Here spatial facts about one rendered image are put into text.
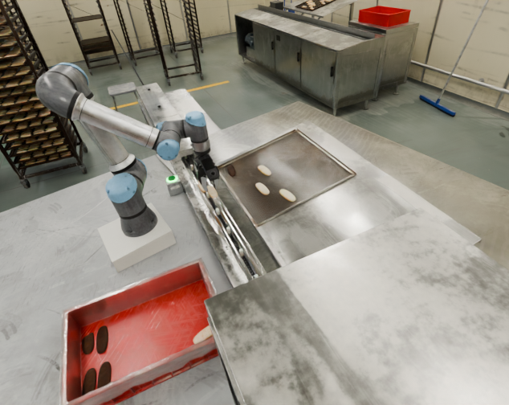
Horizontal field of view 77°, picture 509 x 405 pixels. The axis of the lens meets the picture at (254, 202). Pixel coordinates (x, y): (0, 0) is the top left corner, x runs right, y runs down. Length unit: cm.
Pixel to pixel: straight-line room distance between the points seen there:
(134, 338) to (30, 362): 33
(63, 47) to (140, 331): 751
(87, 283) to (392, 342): 114
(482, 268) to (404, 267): 14
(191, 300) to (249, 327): 66
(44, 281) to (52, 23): 708
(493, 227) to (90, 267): 165
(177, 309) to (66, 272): 53
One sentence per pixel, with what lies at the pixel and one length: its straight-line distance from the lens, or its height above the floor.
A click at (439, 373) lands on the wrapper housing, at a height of 130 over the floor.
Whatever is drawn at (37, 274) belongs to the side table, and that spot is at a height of 82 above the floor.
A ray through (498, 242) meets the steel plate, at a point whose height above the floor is 82.
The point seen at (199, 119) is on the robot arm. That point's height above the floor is 128.
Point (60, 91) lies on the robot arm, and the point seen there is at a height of 148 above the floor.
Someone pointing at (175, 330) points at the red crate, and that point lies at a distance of 117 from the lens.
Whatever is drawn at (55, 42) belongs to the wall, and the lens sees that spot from 830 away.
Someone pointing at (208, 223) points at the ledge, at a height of 86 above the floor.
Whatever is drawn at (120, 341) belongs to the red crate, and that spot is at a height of 82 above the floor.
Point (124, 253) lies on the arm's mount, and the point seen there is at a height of 89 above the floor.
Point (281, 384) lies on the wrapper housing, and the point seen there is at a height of 130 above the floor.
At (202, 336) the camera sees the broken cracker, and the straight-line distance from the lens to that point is 112.
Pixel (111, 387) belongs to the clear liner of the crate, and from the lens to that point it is 104.
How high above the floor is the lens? 180
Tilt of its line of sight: 40 degrees down
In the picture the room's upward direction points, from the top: 6 degrees counter-clockwise
